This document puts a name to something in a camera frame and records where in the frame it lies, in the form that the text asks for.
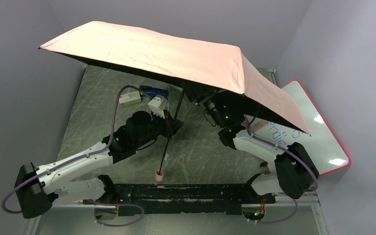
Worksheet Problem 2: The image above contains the pink folding umbrella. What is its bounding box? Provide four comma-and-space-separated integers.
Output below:
39, 21, 311, 186

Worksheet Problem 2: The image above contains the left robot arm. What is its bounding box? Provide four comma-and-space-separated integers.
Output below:
14, 111, 184, 219

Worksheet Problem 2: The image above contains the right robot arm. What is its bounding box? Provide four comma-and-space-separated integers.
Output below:
183, 82, 319, 199

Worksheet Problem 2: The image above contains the blue black stapler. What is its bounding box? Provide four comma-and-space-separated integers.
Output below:
139, 85, 169, 98

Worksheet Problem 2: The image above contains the small white box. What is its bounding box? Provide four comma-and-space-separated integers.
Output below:
119, 91, 142, 106

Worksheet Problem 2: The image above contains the red framed whiteboard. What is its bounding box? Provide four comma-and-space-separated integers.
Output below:
251, 80, 352, 176

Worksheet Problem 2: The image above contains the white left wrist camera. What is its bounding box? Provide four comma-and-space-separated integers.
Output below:
148, 95, 168, 119

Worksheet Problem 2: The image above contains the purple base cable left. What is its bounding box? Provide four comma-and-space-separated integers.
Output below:
93, 203, 146, 227

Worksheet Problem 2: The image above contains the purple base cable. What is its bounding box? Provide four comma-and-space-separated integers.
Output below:
93, 203, 146, 227
246, 194, 299, 225

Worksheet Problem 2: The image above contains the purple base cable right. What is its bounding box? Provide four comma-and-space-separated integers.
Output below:
246, 194, 299, 225

